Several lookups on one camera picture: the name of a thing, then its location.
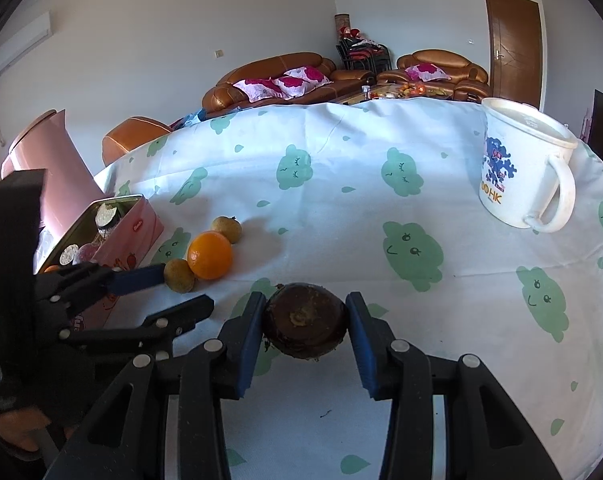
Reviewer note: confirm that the small orange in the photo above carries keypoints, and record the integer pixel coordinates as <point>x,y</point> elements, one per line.
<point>52,269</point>

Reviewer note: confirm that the cluttered coffee table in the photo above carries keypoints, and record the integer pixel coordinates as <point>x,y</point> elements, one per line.
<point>406,92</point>

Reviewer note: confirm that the tall brown cylinder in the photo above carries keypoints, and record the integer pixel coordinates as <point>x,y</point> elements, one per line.
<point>343,22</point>

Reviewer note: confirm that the pink floral pillow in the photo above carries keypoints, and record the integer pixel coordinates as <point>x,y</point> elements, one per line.
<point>301,80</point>
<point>428,72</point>
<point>256,89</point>

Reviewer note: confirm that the pink electric kettle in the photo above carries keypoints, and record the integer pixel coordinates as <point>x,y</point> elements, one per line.
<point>61,165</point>

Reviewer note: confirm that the large orange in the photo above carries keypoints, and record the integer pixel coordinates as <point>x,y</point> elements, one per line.
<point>210,256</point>

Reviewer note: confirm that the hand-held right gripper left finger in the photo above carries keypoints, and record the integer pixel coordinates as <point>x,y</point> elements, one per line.
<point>246,355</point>

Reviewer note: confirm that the white green-patterned tablecloth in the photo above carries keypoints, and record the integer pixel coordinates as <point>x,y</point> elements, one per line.
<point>331,185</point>

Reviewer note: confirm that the white printed mug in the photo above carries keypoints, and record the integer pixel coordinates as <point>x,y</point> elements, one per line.
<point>521,170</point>

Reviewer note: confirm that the pink tin box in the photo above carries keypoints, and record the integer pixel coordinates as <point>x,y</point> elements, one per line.
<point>136,240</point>

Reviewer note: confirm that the person's left hand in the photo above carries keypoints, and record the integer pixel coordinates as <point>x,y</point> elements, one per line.
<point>18,430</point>

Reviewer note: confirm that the small brown-green fruit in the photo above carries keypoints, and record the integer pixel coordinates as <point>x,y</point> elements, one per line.
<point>180,276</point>
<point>227,229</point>

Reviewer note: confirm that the brown wooden door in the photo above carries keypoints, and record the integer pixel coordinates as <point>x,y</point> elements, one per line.
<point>514,45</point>

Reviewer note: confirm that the brown leather sofa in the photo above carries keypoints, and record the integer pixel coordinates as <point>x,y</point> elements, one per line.
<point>271,70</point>

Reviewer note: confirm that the white air conditioner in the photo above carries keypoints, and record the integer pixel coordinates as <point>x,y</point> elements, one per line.
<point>16,47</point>

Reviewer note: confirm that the brown leather armchair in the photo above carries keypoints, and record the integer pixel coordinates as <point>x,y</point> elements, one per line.
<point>461,70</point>

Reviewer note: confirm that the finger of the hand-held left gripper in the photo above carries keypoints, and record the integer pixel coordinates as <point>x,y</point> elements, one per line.
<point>136,280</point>
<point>181,317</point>

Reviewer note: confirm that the stack of dark chairs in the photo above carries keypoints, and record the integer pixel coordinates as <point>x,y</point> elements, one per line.
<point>364,52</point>

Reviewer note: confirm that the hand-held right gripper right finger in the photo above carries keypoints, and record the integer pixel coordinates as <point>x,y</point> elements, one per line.
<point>366,360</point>

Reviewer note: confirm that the pale pink round fruit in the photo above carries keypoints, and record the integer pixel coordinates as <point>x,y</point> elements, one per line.
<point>88,253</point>

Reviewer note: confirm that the blue cloth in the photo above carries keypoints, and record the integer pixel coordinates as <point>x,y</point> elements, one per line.
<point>189,119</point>

